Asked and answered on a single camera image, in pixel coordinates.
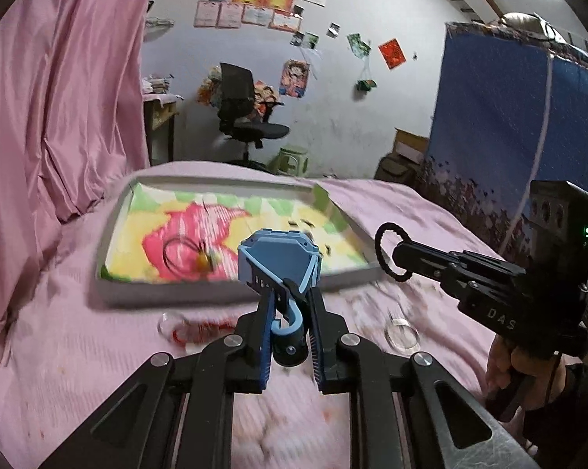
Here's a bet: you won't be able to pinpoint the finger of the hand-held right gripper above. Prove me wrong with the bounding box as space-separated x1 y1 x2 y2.
393 239 467 270
393 256 471 299

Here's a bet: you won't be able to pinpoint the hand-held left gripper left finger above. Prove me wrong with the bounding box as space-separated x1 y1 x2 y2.
40 281 285 469

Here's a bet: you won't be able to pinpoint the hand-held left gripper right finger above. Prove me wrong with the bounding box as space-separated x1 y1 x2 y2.
304 284 540 469

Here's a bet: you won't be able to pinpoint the black beaded hair tie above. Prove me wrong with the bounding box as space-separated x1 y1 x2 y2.
375 222 414 283

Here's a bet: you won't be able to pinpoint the blue hair claw clip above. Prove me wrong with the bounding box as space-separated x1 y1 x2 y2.
237 229 321 368

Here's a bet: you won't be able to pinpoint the white shallow tray box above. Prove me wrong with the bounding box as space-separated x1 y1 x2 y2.
95 168 384 308

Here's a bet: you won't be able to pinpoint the person's right forearm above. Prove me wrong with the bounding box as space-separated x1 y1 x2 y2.
519 364 588 469

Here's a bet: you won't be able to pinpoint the person's right hand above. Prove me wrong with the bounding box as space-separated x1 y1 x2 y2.
484 337 568 412

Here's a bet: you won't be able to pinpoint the clear glass dish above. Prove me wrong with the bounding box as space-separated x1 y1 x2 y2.
156 311 193 344

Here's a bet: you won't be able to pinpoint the cardboard box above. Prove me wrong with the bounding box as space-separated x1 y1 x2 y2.
393 127 430 163

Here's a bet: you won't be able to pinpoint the blue printed cloth wardrobe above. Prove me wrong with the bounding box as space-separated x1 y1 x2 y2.
415 20 588 277

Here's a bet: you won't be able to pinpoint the floral cloth tray lining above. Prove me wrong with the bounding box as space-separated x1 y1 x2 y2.
106 182 369 285

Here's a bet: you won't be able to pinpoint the green plastic stool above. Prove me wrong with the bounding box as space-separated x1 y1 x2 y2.
273 145 312 177

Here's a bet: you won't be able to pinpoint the pink floral bed blanket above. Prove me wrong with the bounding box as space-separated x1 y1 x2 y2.
0 159 540 469

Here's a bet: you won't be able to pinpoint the black office chair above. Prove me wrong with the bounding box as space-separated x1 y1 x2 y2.
215 62 291 167

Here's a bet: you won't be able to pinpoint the wooden desk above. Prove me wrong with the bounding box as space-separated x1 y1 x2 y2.
142 93 183 167

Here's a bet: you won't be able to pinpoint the colourful floral bag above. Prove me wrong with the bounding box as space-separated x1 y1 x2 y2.
196 70 226 106

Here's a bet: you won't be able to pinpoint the stack of books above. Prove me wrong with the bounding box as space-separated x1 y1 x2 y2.
142 74 172 95

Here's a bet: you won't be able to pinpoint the pink satin curtain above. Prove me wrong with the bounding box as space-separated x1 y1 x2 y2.
0 0 164 383

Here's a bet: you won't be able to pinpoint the clear plastic ring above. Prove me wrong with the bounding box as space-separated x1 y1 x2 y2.
385 317 423 353

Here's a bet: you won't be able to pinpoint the black cord amber pendant necklace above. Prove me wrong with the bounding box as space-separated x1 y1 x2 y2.
163 237 222 280

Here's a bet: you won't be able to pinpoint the red paper wall decoration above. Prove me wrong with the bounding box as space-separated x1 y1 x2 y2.
377 38 407 70

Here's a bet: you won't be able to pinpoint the cartoon figure wall poster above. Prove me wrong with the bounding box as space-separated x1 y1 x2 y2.
279 59 311 100

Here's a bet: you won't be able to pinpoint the green wall photo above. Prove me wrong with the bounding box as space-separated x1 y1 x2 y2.
346 32 372 57

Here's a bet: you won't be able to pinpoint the cartoon children wall poster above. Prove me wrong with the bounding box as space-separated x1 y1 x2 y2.
249 81 285 124

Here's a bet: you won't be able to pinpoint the grey bag with strap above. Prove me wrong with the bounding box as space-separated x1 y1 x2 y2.
498 11 571 44

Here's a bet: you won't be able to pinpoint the rows of wall certificates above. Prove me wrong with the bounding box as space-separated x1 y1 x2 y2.
193 0 329 33

